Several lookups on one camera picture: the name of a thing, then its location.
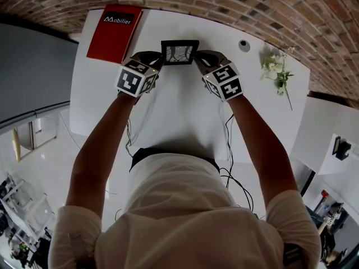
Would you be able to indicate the person's white shirt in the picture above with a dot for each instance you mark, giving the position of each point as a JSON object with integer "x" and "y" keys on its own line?
{"x": 182, "y": 220}

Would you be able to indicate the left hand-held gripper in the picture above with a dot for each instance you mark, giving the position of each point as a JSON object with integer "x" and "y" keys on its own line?
{"x": 134, "y": 80}

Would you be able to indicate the black framed picture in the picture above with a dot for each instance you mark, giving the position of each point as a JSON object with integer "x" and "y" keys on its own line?
{"x": 179, "y": 53}

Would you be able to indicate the red hardcover book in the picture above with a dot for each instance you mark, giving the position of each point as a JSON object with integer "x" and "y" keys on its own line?
{"x": 112, "y": 35}

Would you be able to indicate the person's black trousers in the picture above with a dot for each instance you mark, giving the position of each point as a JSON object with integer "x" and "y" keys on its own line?
{"x": 140, "y": 155}

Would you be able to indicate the person's left forearm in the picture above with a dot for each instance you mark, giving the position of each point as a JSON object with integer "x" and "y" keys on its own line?
{"x": 98, "y": 155}

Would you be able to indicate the small black box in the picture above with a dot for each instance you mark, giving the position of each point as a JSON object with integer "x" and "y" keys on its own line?
{"x": 343, "y": 151}

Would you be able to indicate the wooden chair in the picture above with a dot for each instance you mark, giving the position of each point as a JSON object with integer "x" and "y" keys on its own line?
{"x": 31, "y": 141}

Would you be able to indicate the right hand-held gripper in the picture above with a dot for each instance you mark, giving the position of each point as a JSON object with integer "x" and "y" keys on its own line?
{"x": 224, "y": 83}

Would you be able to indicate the person's right forearm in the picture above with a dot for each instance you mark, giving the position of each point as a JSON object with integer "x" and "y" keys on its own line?
{"x": 263, "y": 155}

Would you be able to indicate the white artificial flower sprig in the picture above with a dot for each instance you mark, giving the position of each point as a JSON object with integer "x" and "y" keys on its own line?
{"x": 276, "y": 71}

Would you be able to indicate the white side table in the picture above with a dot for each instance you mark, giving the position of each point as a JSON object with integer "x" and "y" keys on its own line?
{"x": 314, "y": 139}

